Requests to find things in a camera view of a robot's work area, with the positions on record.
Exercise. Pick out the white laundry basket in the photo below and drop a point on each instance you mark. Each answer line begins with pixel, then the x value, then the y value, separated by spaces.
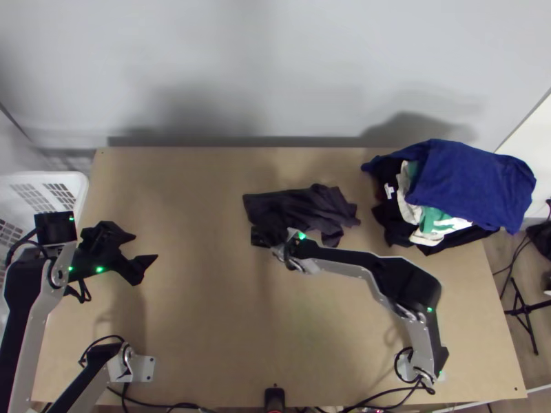
pixel 38 193

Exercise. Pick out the black bag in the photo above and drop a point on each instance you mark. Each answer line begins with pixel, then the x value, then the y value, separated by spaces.
pixel 541 241

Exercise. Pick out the black t-shirt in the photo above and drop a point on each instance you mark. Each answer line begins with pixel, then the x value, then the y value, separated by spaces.
pixel 301 206

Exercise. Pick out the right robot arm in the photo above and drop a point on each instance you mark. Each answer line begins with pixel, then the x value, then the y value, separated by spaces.
pixel 413 284

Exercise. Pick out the black tripod stand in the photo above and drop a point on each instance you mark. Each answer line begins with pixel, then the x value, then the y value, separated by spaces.
pixel 521 309

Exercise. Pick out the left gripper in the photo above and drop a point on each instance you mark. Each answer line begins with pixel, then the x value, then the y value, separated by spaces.
pixel 107 251

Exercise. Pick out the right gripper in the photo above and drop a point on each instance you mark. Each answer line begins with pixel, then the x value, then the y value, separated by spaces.
pixel 262 237

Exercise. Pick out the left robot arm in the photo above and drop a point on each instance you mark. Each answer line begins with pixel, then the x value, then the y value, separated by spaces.
pixel 36 309

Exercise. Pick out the heap of clothes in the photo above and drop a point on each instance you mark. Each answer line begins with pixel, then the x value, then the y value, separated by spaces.
pixel 469 185

